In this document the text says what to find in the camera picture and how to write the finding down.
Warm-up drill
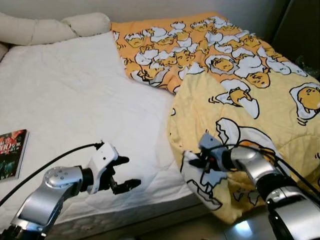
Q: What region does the long beige bolster pillow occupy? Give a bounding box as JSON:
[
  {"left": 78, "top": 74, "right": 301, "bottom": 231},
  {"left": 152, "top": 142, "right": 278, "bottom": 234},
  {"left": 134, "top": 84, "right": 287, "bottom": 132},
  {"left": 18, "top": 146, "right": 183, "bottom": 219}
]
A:
[{"left": 0, "top": 12, "right": 112, "bottom": 47}]

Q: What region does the grey quilted mattress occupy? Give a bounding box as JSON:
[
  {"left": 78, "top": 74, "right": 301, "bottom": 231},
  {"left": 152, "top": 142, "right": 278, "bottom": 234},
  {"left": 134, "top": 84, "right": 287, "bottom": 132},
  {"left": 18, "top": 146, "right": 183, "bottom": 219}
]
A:
[{"left": 47, "top": 200, "right": 211, "bottom": 238}]

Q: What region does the pale yellow egg print blanket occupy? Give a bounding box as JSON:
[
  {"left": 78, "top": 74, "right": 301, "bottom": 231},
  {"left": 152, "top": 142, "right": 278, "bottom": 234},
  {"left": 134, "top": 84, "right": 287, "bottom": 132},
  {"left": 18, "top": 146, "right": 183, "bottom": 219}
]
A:
[{"left": 167, "top": 72, "right": 320, "bottom": 225}]

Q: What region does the white quilted mattress pad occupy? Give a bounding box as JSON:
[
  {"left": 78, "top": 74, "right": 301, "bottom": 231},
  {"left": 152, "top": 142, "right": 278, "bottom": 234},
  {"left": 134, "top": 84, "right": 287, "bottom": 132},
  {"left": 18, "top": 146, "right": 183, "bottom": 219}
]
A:
[{"left": 0, "top": 31, "right": 201, "bottom": 226}]

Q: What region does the dark wardrobe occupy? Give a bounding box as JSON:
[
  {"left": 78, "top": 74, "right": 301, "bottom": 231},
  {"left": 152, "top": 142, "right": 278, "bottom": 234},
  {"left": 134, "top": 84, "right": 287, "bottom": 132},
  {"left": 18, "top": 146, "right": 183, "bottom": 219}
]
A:
[{"left": 272, "top": 0, "right": 320, "bottom": 71}]

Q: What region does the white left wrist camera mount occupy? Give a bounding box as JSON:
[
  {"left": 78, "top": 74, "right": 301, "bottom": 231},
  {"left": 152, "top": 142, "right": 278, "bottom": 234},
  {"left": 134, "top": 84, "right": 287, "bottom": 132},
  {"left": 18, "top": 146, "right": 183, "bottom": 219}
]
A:
[{"left": 90, "top": 142, "right": 120, "bottom": 195}]

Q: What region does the dark red cover book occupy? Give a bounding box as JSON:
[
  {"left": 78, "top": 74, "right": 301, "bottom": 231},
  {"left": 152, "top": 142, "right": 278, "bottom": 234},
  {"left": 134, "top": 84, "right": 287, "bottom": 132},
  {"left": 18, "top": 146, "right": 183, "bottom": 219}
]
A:
[{"left": 0, "top": 129, "right": 30, "bottom": 181}]

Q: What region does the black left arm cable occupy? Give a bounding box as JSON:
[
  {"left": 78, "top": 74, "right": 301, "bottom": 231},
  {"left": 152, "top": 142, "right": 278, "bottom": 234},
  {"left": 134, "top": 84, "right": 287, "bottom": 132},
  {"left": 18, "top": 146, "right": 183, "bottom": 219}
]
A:
[{"left": 0, "top": 142, "right": 103, "bottom": 206}]

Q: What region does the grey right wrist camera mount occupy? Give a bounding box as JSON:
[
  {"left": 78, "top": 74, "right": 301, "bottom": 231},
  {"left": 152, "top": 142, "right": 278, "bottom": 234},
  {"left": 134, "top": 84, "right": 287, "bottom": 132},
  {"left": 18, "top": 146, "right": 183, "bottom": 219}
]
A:
[{"left": 198, "top": 133, "right": 224, "bottom": 162}]

